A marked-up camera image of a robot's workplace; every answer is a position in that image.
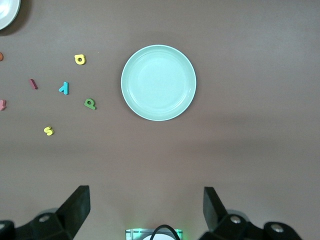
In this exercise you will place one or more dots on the yellow foam letter a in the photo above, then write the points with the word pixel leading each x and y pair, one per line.
pixel 77 61

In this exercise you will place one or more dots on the yellow foam letter s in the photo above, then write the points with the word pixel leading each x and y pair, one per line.
pixel 49 131

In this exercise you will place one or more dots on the orange foam letter e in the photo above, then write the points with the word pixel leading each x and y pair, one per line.
pixel 1 56

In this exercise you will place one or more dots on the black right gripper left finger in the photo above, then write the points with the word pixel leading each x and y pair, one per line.
pixel 72 210

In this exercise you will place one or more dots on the pink foam letter f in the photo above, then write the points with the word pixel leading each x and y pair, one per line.
pixel 2 105

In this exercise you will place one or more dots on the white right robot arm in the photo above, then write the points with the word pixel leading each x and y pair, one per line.
pixel 162 237

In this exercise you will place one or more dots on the light green plastic plate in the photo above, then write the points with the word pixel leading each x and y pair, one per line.
pixel 158 82

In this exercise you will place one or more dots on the beige plastic plate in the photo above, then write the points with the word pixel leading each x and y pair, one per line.
pixel 7 12

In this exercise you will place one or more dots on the dark red foam letter i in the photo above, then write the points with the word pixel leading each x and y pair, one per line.
pixel 33 84

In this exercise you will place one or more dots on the brown table cover sheet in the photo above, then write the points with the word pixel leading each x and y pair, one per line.
pixel 250 100

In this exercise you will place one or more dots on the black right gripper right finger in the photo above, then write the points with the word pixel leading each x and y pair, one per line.
pixel 217 217

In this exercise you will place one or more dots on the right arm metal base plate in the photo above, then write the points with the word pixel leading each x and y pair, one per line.
pixel 128 233

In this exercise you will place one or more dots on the green foam letter p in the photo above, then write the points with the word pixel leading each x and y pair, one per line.
pixel 91 105

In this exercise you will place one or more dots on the light blue foam letter y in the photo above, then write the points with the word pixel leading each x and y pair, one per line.
pixel 65 88

